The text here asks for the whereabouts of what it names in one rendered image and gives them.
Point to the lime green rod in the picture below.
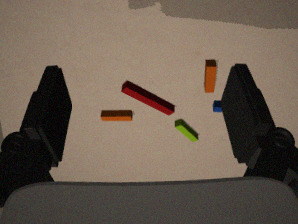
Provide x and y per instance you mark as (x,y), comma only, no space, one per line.
(186,130)

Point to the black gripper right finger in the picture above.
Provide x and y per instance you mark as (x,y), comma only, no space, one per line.
(267,150)

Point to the small blue cube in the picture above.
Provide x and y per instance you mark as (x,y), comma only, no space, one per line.
(217,106)

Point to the red rod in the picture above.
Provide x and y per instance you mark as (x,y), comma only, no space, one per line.
(147,98)

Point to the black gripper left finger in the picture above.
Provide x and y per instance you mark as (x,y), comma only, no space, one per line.
(41,138)

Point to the orange rod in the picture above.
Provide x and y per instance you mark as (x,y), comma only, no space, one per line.
(116,115)
(210,76)

